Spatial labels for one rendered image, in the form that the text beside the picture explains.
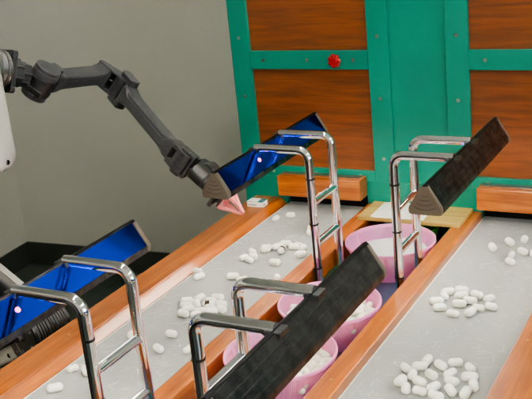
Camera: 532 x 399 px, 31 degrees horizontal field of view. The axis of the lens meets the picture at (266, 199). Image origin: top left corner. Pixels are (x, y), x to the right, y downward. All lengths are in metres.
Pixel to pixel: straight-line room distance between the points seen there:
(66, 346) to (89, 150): 2.42
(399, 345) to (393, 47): 1.07
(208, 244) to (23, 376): 0.85
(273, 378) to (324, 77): 1.74
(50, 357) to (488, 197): 1.38
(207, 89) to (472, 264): 1.96
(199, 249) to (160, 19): 1.70
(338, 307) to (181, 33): 2.75
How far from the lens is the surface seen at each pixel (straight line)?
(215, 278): 2.72
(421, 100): 2.98
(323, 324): 1.64
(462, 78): 2.92
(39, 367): 2.33
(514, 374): 2.10
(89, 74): 3.04
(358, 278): 1.78
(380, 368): 2.18
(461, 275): 2.63
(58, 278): 1.93
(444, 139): 2.53
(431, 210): 2.19
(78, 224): 4.93
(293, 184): 3.16
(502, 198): 2.92
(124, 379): 2.26
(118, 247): 2.07
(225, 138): 4.32
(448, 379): 2.10
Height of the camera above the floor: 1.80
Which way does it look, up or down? 19 degrees down
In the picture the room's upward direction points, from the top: 6 degrees counter-clockwise
